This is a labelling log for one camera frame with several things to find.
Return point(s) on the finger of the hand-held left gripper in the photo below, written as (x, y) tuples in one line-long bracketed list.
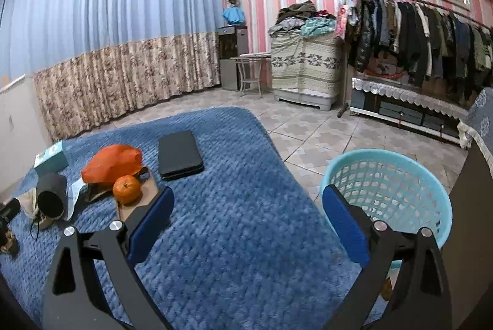
[(8, 212)]

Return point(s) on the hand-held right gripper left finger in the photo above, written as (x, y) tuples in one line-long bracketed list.
[(150, 226)]

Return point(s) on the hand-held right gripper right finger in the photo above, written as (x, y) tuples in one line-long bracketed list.
[(344, 226)]

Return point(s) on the orange tangerine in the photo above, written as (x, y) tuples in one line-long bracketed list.
[(126, 190)]

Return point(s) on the light blue plastic basket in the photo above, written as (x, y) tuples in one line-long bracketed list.
[(385, 183)]

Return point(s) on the white printed cardboard card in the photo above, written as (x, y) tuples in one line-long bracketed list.
[(76, 195)]

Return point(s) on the orange plastic bag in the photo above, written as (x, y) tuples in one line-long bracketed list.
[(111, 164)]

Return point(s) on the brown crumpled wrapper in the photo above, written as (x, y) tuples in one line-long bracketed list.
[(8, 242)]

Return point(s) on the brown cardboard sheet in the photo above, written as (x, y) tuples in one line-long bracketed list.
[(146, 191)]

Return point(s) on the black roll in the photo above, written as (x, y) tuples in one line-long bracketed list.
[(50, 199)]

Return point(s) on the teal small box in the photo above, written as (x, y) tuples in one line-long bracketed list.
[(50, 160)]

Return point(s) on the black smartphone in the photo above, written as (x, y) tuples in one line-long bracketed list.
[(179, 154)]

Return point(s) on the blue carpet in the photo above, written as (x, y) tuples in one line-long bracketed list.
[(231, 218)]

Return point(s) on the low cabinet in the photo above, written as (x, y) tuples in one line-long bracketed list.
[(404, 114)]

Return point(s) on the dark brown furniture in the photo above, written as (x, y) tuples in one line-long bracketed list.
[(473, 237)]

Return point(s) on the grey washing machine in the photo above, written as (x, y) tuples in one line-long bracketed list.
[(304, 98)]

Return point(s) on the white lace cloth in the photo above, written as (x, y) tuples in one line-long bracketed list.
[(404, 93)]

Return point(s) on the red item on cabinet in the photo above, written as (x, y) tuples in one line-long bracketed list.
[(383, 74)]

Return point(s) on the patterned cover cloth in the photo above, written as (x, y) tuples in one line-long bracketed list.
[(308, 60)]

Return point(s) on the blue floral cloth covered furniture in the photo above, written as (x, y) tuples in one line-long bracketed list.
[(481, 114)]

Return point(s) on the grey water dispenser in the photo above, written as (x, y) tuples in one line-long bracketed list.
[(231, 60)]

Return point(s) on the small round table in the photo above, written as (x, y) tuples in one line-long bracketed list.
[(252, 62)]

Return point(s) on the teal crumpled cloth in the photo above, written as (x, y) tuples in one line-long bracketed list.
[(317, 27)]

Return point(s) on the row of hanging clothes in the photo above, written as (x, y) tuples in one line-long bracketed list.
[(416, 37)]

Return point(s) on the blue floral curtain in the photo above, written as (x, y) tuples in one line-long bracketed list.
[(115, 25)]

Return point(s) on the pink hanging bag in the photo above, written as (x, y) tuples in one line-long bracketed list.
[(343, 17)]

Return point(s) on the pile of clothes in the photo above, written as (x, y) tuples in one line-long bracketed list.
[(292, 16)]

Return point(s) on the blue covered water bottle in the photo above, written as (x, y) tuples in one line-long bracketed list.
[(233, 16)]

